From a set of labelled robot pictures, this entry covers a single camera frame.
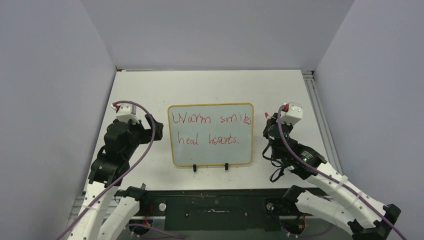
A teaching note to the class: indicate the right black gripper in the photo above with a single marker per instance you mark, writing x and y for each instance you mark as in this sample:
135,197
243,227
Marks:
275,117

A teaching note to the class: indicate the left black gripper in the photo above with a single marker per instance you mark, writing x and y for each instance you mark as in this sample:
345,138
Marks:
147,132

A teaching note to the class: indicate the yellow-framed whiteboard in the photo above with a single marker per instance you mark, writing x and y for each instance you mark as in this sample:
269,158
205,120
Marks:
211,134

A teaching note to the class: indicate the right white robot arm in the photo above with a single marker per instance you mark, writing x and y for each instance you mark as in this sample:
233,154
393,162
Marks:
353,211

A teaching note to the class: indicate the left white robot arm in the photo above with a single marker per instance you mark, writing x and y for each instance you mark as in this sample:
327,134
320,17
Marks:
108,169

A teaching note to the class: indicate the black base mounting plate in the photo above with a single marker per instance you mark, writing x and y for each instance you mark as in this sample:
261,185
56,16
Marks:
217,210

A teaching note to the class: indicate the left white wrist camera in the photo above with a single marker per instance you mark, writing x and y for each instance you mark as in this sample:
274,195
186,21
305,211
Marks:
125,112

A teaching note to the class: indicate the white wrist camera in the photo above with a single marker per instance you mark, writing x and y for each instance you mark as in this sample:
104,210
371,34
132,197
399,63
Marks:
292,113
125,112

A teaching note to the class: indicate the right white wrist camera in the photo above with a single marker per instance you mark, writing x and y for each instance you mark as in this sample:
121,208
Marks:
292,113

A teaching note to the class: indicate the aluminium rail frame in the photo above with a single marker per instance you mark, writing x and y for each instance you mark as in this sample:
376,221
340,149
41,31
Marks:
329,144

